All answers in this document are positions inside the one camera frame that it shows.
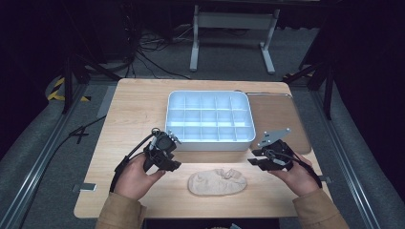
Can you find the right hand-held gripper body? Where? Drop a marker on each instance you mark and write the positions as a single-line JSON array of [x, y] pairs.
[[276, 149]]

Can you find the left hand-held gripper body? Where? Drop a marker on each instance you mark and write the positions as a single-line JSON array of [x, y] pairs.
[[163, 143]]

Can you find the beige sock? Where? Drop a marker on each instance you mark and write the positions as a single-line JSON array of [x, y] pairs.
[[216, 183]]

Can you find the white compartment storage box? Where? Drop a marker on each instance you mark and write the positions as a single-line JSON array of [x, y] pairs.
[[210, 119]]

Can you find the person's right hand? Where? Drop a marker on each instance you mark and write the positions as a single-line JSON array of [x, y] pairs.
[[297, 181]]

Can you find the person's left hand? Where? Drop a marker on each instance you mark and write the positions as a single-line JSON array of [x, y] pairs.
[[135, 179]]

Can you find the black tripod stand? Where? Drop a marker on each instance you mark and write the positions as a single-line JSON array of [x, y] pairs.
[[79, 70], [321, 79]]

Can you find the yellow black floor tape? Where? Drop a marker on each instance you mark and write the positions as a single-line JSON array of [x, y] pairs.
[[59, 90]]

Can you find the small metal table bracket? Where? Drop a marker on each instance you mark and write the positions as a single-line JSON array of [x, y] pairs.
[[324, 179], [85, 187]]

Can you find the grey metal floor rail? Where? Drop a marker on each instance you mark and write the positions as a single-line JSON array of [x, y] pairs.
[[347, 159], [35, 165]]

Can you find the grey metal stand frame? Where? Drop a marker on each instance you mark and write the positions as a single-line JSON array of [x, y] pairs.
[[234, 20]]

